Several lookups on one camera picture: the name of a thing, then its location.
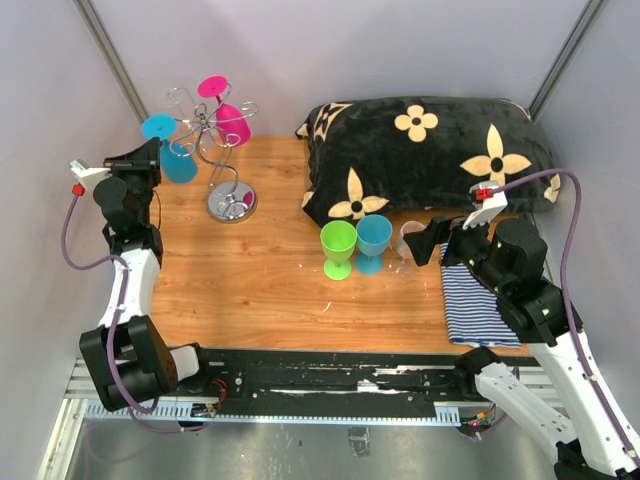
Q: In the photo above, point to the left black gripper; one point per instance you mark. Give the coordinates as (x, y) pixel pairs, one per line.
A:
(144, 160)

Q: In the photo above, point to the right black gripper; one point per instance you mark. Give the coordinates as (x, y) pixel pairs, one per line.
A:
(439, 229)

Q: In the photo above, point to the clear wine glass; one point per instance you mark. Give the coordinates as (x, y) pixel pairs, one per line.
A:
(405, 257)
(179, 102)

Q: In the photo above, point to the light blue wine glass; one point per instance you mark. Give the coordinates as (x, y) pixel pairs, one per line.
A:
(374, 234)

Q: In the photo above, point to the green wine glass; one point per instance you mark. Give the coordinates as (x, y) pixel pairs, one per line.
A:
(338, 239)

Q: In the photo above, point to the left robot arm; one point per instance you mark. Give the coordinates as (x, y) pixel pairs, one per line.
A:
(127, 360)

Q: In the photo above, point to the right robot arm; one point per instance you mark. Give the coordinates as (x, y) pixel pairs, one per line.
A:
(590, 438)

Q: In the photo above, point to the dark blue wine glass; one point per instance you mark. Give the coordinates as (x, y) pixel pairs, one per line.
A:
(176, 161)

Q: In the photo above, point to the chrome wine glass rack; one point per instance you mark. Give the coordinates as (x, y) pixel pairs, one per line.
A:
(229, 200)

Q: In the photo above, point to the pink wine glass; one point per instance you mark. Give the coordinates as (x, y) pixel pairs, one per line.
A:
(231, 122)

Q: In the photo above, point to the blue striped cloth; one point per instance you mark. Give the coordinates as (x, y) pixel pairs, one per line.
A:
(471, 313)

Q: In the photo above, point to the black floral pillow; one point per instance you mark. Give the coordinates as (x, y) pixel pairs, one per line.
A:
(414, 152)

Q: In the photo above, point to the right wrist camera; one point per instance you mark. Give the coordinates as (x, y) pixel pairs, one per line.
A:
(488, 204)

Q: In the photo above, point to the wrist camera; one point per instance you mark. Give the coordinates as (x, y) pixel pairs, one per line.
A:
(488, 204)
(86, 178)

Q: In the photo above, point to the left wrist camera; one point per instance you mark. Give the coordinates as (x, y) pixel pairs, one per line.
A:
(86, 178)

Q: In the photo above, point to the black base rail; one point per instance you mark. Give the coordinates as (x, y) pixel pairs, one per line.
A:
(331, 386)

